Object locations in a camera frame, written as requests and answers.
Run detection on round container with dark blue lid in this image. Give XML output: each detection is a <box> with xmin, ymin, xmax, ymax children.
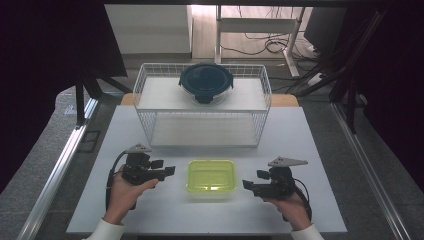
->
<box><xmin>178</xmin><ymin>62</ymin><xmax>235</xmax><ymax>105</ymax></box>

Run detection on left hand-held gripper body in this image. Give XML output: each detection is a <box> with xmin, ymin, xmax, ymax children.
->
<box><xmin>120</xmin><ymin>143</ymin><xmax>168</xmax><ymax>187</ymax></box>

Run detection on hand-held gripper black cable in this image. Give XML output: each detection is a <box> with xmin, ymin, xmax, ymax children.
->
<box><xmin>105</xmin><ymin>150</ymin><xmax>128</xmax><ymax>212</ymax></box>
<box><xmin>293</xmin><ymin>177</ymin><xmax>314</xmax><ymax>223</ymax></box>

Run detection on white cabinet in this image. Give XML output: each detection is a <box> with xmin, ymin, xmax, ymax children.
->
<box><xmin>104</xmin><ymin>4</ymin><xmax>194</xmax><ymax>55</ymax></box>

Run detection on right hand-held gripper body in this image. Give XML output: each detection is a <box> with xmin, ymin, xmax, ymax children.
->
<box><xmin>251</xmin><ymin>156</ymin><xmax>309</xmax><ymax>201</ymax></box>

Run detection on black floor cables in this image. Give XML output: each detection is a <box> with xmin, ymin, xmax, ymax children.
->
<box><xmin>220</xmin><ymin>5</ymin><xmax>319</xmax><ymax>63</ymax></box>

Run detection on right hand-held gripper black cable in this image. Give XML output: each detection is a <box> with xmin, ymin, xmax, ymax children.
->
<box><xmin>293</xmin><ymin>177</ymin><xmax>314</xmax><ymax>223</ymax></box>

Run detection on white wire shelf rack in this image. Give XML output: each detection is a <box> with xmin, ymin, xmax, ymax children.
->
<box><xmin>132</xmin><ymin>62</ymin><xmax>273</xmax><ymax>149</ymax></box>

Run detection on aluminium rail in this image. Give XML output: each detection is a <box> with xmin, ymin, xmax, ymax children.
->
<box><xmin>330</xmin><ymin>102</ymin><xmax>413</xmax><ymax>240</ymax></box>
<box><xmin>16</xmin><ymin>97</ymin><xmax>100</xmax><ymax>240</ymax></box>

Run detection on left hand-held gripper black cable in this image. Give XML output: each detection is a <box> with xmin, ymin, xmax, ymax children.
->
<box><xmin>105</xmin><ymin>150</ymin><xmax>128</xmax><ymax>212</ymax></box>

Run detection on person's right hand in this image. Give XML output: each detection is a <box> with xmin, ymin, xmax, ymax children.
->
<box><xmin>263</xmin><ymin>188</ymin><xmax>313</xmax><ymax>232</ymax></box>

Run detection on black metal stand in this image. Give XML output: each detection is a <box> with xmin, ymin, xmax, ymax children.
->
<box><xmin>75</xmin><ymin>73</ymin><xmax>133</xmax><ymax>130</ymax></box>
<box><xmin>285</xmin><ymin>9</ymin><xmax>389</xmax><ymax>135</ymax></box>

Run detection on wooden board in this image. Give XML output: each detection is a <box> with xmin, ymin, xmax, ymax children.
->
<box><xmin>119</xmin><ymin>92</ymin><xmax>300</xmax><ymax>108</ymax></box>

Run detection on black curtain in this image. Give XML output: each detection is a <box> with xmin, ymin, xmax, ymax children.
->
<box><xmin>333</xmin><ymin>0</ymin><xmax>424</xmax><ymax>194</ymax></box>
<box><xmin>0</xmin><ymin>0</ymin><xmax>128</xmax><ymax>195</ymax></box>

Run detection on person's left hand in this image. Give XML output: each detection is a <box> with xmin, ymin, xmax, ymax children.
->
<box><xmin>102</xmin><ymin>166</ymin><xmax>160</xmax><ymax>226</ymax></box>

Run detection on white power strip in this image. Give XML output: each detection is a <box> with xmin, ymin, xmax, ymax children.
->
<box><xmin>305</xmin><ymin>72</ymin><xmax>325</xmax><ymax>87</ymax></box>

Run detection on white desk frame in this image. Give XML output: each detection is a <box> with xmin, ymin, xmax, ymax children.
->
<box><xmin>214</xmin><ymin>4</ymin><xmax>307</xmax><ymax>78</ymax></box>

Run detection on clear container with green lid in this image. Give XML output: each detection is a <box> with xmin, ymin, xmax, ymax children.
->
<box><xmin>184</xmin><ymin>158</ymin><xmax>239</xmax><ymax>203</ymax></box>

